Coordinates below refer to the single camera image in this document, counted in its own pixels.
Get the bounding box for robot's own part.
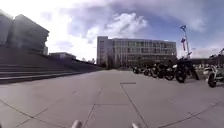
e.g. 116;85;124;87
71;119;83;128
130;122;141;128

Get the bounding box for white scooter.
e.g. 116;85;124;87
203;64;224;89

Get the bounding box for low dark building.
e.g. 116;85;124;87
48;51;78;61

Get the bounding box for wide grey stairs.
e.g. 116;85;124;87
0;48;105;85

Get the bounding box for dark stepped building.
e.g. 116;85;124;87
0;9;50;56

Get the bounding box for grey paved plaza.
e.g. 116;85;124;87
0;69;224;128

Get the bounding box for pole with signs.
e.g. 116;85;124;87
179;24;191;60

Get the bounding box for row of parked bikes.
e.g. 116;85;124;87
131;54;201;84

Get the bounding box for large grey multi-storey building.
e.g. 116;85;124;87
96;35;178;70

